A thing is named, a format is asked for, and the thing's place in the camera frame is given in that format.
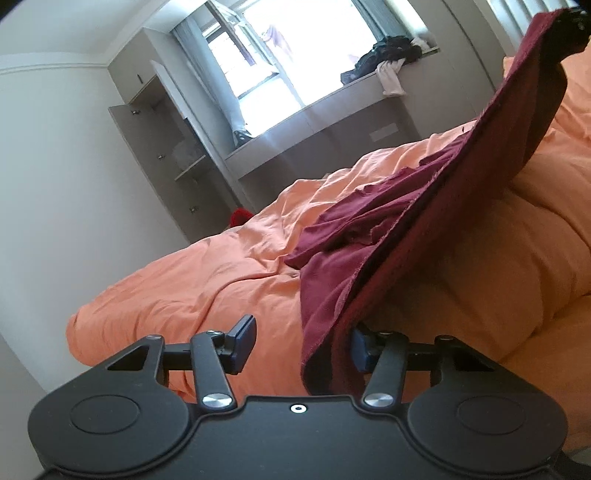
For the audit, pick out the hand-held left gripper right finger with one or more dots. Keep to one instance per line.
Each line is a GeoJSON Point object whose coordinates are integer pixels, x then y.
{"type": "Point", "coordinates": [360, 350]}

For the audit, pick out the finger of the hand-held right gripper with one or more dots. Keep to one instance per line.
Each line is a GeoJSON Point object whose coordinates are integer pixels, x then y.
{"type": "Point", "coordinates": [577, 32]}

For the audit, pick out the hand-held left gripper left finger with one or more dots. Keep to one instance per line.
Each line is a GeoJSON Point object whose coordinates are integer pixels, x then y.
{"type": "Point", "coordinates": [242, 344]}

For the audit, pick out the maroon long-sleeved top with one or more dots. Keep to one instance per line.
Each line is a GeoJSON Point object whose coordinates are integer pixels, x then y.
{"type": "Point", "coordinates": [415, 221]}

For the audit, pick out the pile of dark clothes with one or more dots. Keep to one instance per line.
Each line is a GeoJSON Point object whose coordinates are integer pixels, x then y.
{"type": "Point", "coordinates": [378, 57]}

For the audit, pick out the orange duvet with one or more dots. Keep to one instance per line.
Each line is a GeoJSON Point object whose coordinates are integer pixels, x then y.
{"type": "Point", "coordinates": [207, 277]}

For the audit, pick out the tall grey closed wardrobe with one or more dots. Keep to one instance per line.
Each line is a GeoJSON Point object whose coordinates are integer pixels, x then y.
{"type": "Point", "coordinates": [471, 55]}

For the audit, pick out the red object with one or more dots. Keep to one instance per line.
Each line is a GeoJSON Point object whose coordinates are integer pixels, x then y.
{"type": "Point", "coordinates": [240, 218]}

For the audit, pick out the small white cloth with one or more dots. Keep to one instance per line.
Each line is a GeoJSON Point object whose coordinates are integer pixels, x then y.
{"type": "Point", "coordinates": [424, 44]}

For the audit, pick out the white hanging garment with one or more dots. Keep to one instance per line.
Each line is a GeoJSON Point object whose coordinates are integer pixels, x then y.
{"type": "Point", "coordinates": [391, 77]}

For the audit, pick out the orange bed sheet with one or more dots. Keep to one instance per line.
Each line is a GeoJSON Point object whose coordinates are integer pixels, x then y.
{"type": "Point", "coordinates": [554, 369]}

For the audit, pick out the grey wardrobe door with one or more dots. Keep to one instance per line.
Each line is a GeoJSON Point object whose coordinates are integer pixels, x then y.
{"type": "Point", "coordinates": [147, 170]}
{"type": "Point", "coordinates": [194, 129]}

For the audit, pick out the white bag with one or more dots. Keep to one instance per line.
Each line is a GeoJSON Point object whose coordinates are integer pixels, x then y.
{"type": "Point", "coordinates": [187, 152]}

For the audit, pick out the black curtain tieback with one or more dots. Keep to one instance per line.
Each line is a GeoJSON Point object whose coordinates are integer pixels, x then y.
{"type": "Point", "coordinates": [242, 136]}

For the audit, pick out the blue-grey curtain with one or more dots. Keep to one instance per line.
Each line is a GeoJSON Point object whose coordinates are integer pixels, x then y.
{"type": "Point", "coordinates": [369, 18]}

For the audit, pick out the grey window bench cabinet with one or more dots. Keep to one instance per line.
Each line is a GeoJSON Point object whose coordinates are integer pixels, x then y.
{"type": "Point", "coordinates": [323, 129]}

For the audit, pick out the grey open wardrobe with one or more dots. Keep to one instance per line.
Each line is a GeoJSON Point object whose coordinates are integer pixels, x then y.
{"type": "Point", "coordinates": [180, 120]}

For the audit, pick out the sheer pale blue curtain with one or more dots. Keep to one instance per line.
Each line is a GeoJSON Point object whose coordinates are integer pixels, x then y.
{"type": "Point", "coordinates": [212, 74]}

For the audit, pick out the window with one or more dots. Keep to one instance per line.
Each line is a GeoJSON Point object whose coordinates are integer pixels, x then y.
{"type": "Point", "coordinates": [286, 41]}

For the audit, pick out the open window sash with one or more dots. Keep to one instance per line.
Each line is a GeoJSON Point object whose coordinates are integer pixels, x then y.
{"type": "Point", "coordinates": [235, 46]}

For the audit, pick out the pink hanging garment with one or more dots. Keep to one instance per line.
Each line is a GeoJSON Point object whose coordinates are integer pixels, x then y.
{"type": "Point", "coordinates": [279, 41]}

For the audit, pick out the white wall socket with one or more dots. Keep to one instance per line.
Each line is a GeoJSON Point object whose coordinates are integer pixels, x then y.
{"type": "Point", "coordinates": [385, 132]}

